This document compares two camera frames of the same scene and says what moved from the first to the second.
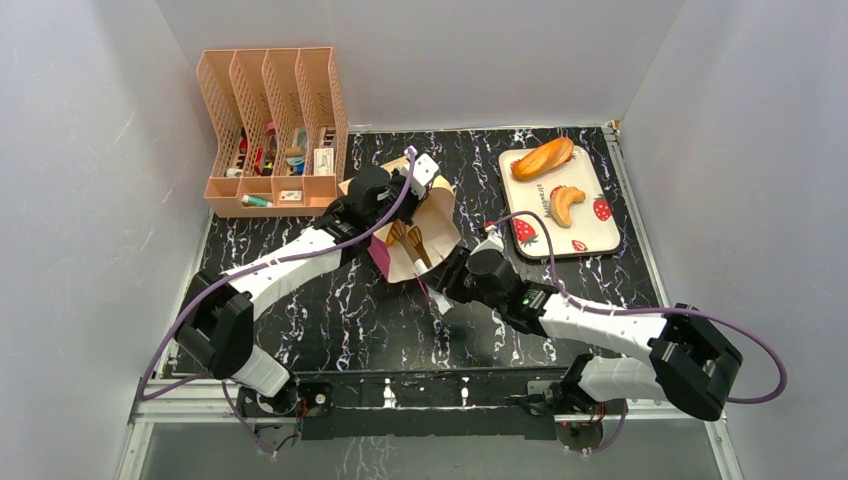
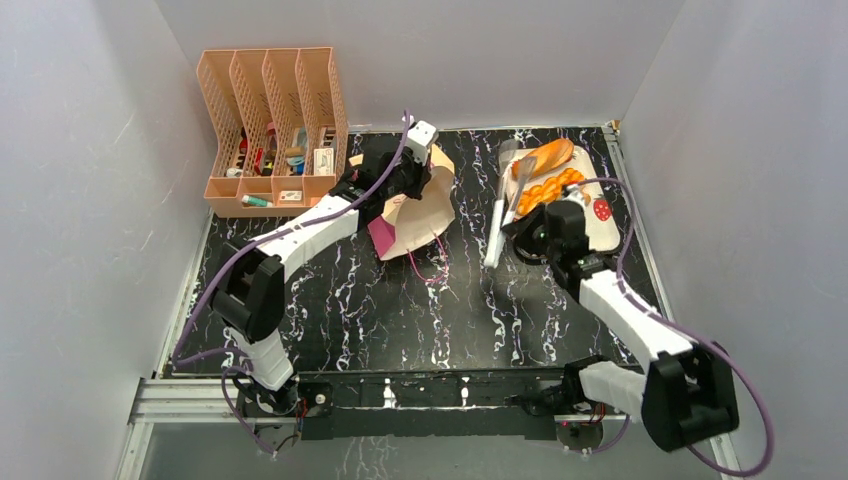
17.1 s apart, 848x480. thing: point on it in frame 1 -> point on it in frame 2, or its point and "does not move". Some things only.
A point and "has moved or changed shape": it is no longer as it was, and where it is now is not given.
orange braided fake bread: x=397 y=232 -> x=549 y=190
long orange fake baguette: x=542 y=159 does not move
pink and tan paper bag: x=405 y=250 has moved or changed shape
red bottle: x=271 y=130 does not move
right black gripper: x=448 y=279 -> x=523 y=233
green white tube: x=256 y=201 does not move
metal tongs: x=422 y=266 -> x=501 y=218
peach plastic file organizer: x=281 y=128 does not move
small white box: x=324 y=161 does not move
